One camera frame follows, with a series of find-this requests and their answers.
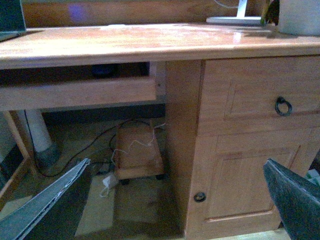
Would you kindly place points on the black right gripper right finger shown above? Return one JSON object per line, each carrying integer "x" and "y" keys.
{"x": 296, "y": 199}

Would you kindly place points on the grey laptop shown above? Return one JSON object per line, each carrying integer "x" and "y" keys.
{"x": 12, "y": 21}

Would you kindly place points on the black round door knob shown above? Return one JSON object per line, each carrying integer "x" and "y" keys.
{"x": 199, "y": 197}

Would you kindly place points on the white lamp base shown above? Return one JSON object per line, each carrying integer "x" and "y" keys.
{"x": 240, "y": 19}

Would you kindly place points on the black ring drawer pull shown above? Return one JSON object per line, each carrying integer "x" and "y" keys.
{"x": 283, "y": 107}

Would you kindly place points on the grey Logitech wireless mouse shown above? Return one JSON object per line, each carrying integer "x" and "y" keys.
{"x": 102, "y": 70}

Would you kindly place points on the wooden chair frame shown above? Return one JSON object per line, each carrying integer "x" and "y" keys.
{"x": 21, "y": 157}

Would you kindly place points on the wooden rolling stand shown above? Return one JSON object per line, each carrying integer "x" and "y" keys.
{"x": 137, "y": 153}

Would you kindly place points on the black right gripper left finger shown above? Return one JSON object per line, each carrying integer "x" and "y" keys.
{"x": 54, "y": 213}

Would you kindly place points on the white pole with base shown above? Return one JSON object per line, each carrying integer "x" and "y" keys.
{"x": 46, "y": 151}

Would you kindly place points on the wooden keyboard tray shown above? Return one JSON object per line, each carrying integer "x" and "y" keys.
{"x": 78, "y": 93}

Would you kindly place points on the wooden upper drawer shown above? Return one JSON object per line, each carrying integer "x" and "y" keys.
{"x": 238, "y": 95}

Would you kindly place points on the white plant pot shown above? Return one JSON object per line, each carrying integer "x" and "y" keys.
{"x": 299, "y": 17}

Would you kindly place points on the wooden cabinet door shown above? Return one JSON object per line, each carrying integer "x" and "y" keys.
{"x": 229, "y": 170}

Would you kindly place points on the wooden desk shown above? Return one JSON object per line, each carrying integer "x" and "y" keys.
{"x": 49, "y": 56}

